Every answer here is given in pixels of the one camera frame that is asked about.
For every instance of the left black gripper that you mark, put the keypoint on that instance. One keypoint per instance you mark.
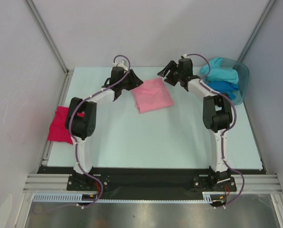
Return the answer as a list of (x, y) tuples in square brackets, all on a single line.
[(135, 81)]

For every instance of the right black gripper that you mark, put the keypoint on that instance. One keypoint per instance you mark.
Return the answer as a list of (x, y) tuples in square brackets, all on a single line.
[(173, 74)]

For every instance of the pink t shirt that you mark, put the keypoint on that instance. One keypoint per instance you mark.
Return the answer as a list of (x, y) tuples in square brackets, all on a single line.
[(152, 95)]

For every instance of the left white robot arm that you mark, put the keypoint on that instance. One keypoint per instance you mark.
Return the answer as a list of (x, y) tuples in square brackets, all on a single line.
[(82, 116)]

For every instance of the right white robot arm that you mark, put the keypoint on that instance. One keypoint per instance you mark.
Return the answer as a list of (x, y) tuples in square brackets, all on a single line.
[(217, 117)]

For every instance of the light blue t shirt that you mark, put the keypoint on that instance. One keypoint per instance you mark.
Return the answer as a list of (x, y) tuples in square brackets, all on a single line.
[(219, 74)]

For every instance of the dark blue t shirt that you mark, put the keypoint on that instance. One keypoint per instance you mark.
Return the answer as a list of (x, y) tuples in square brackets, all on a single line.
[(224, 88)]

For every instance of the teal plastic bin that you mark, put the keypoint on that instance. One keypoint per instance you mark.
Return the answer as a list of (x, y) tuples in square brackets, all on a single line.
[(243, 76)]

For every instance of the red folded t shirt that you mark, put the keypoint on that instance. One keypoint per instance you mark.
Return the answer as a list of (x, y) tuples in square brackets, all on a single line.
[(57, 130)]

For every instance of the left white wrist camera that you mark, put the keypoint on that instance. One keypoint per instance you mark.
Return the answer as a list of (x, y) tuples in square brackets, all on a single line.
[(121, 64)]

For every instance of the left aluminium frame post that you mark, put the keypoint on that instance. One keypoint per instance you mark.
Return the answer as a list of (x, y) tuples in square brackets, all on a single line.
[(47, 36)]

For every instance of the aluminium frame post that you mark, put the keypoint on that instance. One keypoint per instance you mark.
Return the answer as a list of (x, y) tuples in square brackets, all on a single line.
[(260, 23), (47, 36)]

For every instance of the right aluminium frame post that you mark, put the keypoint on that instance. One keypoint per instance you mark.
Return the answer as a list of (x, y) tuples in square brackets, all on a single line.
[(260, 23)]

